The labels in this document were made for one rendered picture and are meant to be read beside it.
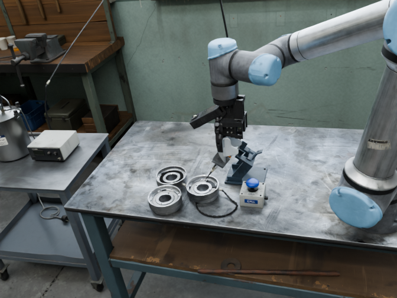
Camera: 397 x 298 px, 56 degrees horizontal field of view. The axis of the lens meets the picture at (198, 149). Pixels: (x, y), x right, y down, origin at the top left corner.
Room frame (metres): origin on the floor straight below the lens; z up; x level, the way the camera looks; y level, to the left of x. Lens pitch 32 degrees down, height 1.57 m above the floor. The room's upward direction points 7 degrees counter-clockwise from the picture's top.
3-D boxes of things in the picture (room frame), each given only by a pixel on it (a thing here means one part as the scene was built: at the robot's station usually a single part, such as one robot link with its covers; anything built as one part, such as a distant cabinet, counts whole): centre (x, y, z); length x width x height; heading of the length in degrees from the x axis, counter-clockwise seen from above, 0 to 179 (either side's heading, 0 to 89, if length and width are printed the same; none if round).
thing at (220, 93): (0.95, -0.09, 1.15); 0.08 x 0.08 x 0.05
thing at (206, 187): (0.95, 0.00, 0.82); 0.10 x 0.10 x 0.04
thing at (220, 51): (0.95, -0.10, 1.23); 0.09 x 0.08 x 0.11; 45
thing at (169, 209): (0.92, 0.12, 0.82); 0.10 x 0.10 x 0.04
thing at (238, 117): (0.95, -0.10, 1.07); 0.09 x 0.08 x 0.12; 69
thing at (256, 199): (0.89, -0.15, 0.82); 0.08 x 0.07 x 0.05; 70
